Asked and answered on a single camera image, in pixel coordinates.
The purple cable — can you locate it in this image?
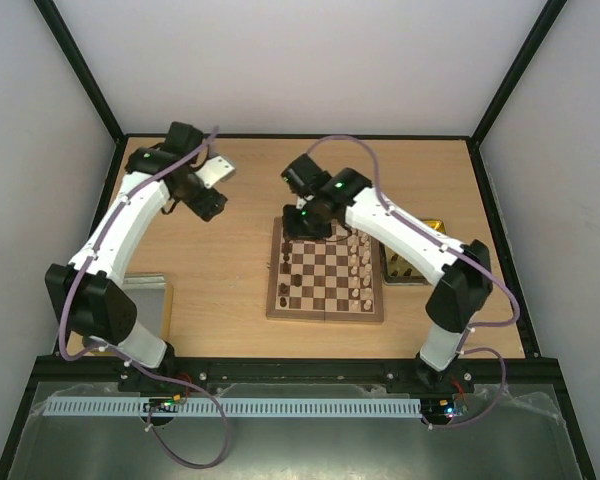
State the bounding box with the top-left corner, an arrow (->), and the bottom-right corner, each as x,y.
305,134 -> 523,431
58,125 -> 231,469

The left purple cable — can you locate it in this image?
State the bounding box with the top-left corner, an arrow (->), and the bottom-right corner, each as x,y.
58,125 -> 231,469

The row of dark chess pieces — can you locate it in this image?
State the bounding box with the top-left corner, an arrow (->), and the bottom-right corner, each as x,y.
277,239 -> 303,309

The black aluminium frame rail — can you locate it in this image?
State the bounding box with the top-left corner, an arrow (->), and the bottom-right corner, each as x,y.
29,355 -> 564,396

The row of light chess pieces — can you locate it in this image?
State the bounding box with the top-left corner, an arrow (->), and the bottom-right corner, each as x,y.
347,231 -> 374,313

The silver metal tray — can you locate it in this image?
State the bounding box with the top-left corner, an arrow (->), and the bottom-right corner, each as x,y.
122,273 -> 174,341

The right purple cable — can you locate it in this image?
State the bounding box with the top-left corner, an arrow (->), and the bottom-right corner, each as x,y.
305,134 -> 523,431

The wooden chess board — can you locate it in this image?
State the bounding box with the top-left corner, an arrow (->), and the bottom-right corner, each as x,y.
266,217 -> 384,324

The gold tin with dark pieces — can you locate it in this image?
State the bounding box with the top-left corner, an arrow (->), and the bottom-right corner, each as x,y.
380,217 -> 450,285

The light blue slotted cable duct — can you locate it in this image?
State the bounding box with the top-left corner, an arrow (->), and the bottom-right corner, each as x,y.
43,396 -> 421,419

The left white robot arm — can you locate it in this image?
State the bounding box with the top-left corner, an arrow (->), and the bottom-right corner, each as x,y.
45,122 -> 235,369

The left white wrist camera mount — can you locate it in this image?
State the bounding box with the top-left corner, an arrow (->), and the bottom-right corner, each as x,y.
196,155 -> 236,189

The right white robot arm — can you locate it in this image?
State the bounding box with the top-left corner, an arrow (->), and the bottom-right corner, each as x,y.
281,154 -> 493,392

